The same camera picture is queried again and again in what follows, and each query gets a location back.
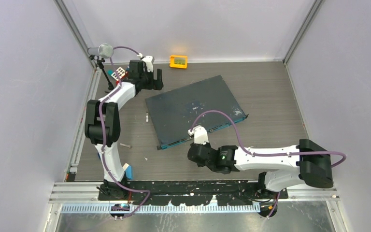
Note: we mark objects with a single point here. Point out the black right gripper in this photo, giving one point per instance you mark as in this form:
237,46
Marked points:
207,145

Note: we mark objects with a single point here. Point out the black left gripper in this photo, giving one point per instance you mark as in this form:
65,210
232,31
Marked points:
155,84

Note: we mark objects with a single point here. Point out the dark grey network switch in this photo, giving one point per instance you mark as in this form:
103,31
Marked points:
209,103

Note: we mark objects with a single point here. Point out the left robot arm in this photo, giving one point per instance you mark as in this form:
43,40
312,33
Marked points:
102,122

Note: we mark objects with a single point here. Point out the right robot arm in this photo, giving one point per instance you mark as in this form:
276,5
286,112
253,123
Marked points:
306,163

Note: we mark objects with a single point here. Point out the white window toy brick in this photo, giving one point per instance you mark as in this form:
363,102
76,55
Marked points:
121,72

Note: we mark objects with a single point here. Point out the blue white wedge block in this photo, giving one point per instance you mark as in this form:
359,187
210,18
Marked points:
128,171

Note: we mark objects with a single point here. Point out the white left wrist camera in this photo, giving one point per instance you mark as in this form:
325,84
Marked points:
148,63

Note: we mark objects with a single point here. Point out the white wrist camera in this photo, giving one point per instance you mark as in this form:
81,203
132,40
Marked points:
148,63
200,135

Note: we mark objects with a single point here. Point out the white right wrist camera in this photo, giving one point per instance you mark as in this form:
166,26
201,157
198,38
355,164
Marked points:
200,135

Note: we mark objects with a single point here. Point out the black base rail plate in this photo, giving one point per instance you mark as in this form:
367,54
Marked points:
190,193

